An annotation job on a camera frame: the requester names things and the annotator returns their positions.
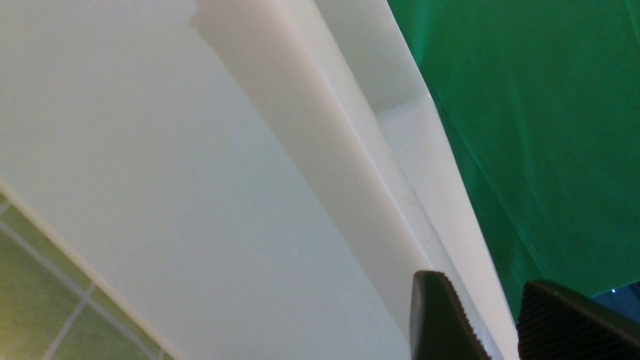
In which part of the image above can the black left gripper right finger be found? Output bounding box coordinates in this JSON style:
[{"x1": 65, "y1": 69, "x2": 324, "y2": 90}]
[{"x1": 517, "y1": 280, "x2": 640, "y2": 360}]

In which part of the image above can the green checkered tablecloth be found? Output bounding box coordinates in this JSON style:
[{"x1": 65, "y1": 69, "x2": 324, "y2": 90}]
[{"x1": 0, "y1": 196, "x2": 171, "y2": 360}]

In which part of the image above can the large white plastic tub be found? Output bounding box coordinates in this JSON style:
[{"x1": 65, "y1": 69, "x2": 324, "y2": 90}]
[{"x1": 1, "y1": 0, "x2": 518, "y2": 360}]

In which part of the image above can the green backdrop cloth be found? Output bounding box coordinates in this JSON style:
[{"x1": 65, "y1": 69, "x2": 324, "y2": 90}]
[{"x1": 388, "y1": 0, "x2": 640, "y2": 319}]

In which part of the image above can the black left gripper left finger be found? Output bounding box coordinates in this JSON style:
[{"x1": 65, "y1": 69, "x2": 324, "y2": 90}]
[{"x1": 409, "y1": 270, "x2": 491, "y2": 360}]

